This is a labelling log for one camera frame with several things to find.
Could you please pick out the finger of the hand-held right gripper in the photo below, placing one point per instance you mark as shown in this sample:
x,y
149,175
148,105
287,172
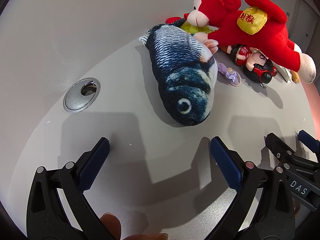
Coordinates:
x,y
310,141
280,146

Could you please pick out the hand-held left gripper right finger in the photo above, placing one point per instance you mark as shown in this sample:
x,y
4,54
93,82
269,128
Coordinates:
x,y
225,160

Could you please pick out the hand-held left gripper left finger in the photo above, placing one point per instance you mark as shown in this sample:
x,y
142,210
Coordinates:
x,y
96,160

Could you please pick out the person's left hand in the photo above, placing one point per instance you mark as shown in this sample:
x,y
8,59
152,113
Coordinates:
x,y
111,225

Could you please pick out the small white box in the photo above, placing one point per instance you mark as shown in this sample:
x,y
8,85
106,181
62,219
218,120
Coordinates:
x,y
285,74

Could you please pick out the red black doll figure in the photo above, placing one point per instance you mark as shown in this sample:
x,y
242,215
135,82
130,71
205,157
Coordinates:
x,y
257,65

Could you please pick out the blue fish plush toy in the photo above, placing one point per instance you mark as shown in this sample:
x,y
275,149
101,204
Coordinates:
x,y
180,80

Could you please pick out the red monkey plush toy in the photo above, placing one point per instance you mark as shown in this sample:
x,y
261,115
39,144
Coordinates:
x,y
250,32

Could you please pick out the yellow green plastic toy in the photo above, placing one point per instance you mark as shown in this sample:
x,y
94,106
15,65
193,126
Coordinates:
x,y
192,28

